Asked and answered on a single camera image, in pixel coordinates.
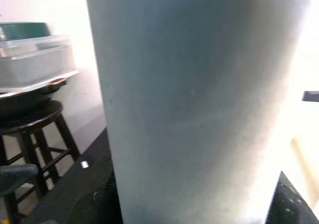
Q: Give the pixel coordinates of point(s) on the green pot lid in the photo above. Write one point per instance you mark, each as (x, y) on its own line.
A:
(25, 30)

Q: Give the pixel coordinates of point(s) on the black round stool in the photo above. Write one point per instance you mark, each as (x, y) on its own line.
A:
(32, 117)

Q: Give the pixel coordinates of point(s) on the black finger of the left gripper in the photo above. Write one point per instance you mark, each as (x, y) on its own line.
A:
(17, 174)

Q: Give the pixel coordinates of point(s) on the white plastic table leg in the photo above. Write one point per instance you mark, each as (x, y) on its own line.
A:
(187, 97)

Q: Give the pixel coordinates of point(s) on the black wok pan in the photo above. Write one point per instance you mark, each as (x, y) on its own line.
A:
(20, 102)

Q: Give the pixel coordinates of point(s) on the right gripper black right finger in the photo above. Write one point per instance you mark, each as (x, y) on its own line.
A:
(291, 206)

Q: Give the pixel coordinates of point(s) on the clear plastic storage box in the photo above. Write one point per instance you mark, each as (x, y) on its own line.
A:
(32, 67)

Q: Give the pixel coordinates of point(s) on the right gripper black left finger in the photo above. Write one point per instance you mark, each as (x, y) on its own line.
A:
(102, 206)

